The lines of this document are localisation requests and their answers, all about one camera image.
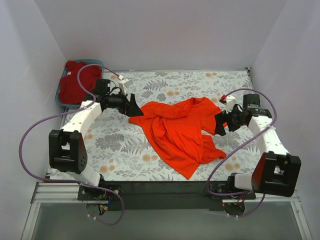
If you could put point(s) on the aluminium front frame rail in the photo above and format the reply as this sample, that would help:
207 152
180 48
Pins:
68 192

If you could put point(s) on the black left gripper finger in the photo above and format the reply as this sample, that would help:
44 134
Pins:
126 109
134 109

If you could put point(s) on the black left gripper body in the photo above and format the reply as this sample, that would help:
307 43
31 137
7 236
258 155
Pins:
127 105

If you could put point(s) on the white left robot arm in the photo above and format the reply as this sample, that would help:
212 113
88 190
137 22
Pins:
67 151

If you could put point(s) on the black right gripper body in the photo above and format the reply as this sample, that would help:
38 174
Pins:
229 122

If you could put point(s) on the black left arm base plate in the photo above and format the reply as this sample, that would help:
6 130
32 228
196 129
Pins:
93 194

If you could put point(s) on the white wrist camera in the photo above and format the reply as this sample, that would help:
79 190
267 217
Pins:
229 102
125 83

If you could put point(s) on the blue plastic basket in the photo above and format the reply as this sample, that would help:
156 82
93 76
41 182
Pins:
69 93

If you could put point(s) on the orange t shirt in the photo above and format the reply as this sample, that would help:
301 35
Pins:
181 134

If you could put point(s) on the black front table strip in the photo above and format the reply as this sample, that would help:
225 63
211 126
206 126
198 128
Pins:
167 195

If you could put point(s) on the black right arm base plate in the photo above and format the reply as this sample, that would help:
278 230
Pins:
222 187

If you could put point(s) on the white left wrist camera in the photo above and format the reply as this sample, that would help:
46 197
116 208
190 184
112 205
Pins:
125 83

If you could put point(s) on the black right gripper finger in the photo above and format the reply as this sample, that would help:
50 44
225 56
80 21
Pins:
221 117
220 128

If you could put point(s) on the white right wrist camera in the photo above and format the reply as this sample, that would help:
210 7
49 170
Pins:
229 102

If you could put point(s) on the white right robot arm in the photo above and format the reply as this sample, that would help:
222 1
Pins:
277 171

